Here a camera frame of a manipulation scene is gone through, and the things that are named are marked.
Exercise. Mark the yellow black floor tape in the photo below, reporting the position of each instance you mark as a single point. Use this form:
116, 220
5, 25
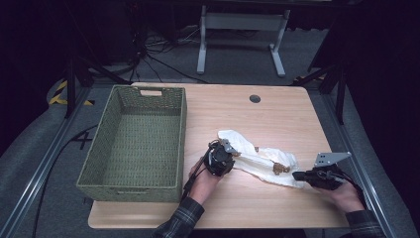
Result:
61, 88

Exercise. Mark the person's left hand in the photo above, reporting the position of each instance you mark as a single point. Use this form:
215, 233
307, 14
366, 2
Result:
203, 186

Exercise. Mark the black metal stand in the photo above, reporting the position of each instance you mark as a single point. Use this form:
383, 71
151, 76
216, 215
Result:
71, 89
340, 95

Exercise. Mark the white metal desk frame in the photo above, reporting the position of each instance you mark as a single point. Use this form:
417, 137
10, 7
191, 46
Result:
242, 21

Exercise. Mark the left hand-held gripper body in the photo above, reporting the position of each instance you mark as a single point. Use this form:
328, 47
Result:
219, 160

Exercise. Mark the aluminium floor rail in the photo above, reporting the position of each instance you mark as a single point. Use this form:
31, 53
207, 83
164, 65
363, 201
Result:
360, 158
36, 175

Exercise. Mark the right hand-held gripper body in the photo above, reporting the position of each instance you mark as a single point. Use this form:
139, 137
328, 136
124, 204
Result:
325, 177

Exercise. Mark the white towel with brown print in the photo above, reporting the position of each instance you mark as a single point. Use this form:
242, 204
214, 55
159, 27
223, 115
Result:
254, 162

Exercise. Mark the green woven basket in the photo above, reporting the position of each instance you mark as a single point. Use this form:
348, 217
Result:
138, 145

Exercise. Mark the person's right hand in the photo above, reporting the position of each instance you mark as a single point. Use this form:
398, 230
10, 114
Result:
346, 198

